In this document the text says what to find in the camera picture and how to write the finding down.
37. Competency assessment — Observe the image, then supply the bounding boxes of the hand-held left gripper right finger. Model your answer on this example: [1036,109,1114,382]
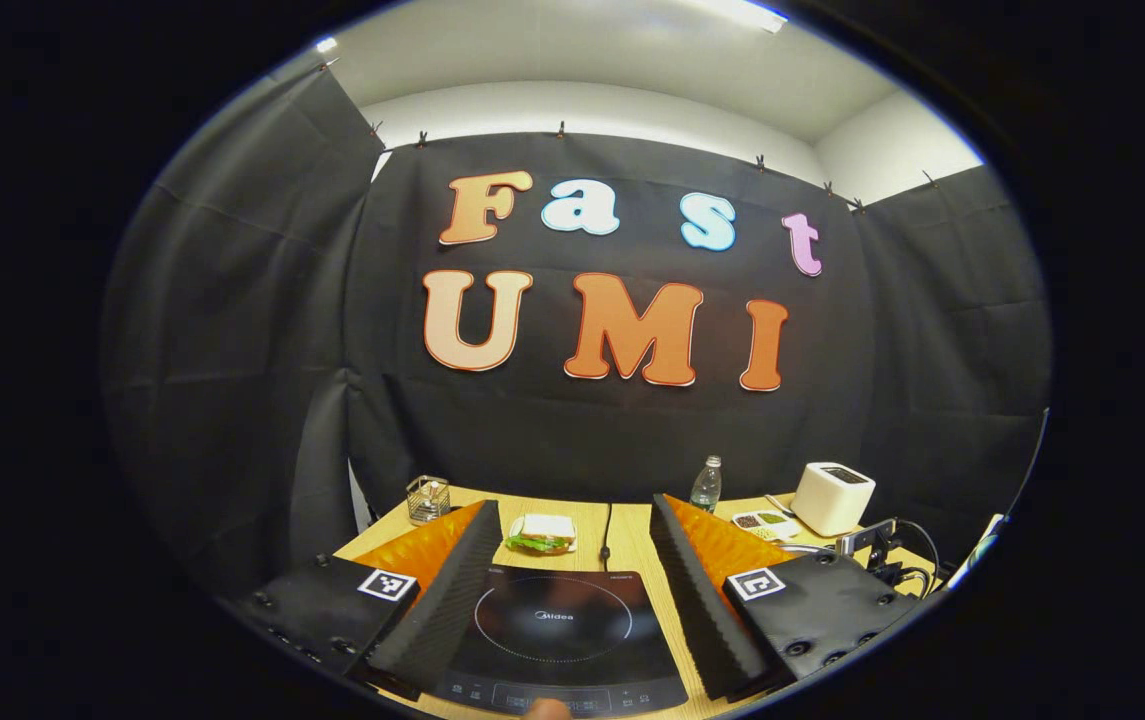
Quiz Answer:
[650,493,925,703]

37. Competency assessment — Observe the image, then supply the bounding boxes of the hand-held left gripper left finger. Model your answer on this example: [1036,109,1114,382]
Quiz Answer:
[232,500,505,701]

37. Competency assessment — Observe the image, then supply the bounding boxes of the black induction cooktop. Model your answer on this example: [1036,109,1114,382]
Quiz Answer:
[435,567,690,719]

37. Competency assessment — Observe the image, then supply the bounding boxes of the white divided dish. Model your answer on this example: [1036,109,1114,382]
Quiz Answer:
[732,509,801,542]

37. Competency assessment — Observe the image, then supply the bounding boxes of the sandwich with lettuce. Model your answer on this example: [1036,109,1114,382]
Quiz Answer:
[506,514,579,556]

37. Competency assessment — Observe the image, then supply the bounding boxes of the clear plastic water bottle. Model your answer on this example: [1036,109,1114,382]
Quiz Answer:
[689,456,723,513]

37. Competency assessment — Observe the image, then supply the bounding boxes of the white toaster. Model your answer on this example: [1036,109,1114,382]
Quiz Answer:
[792,462,877,538]

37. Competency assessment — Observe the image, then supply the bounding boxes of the black backdrop cloth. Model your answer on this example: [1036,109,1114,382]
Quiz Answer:
[100,65,1053,601]

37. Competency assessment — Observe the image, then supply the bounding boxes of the row of small backdrop clips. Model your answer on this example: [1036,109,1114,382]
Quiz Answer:
[320,55,939,214]

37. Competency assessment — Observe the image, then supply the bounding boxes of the ceiling light panel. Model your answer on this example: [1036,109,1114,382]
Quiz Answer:
[702,0,789,34]

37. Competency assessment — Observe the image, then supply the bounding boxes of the wire mesh holder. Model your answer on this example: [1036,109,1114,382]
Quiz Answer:
[405,475,452,526]

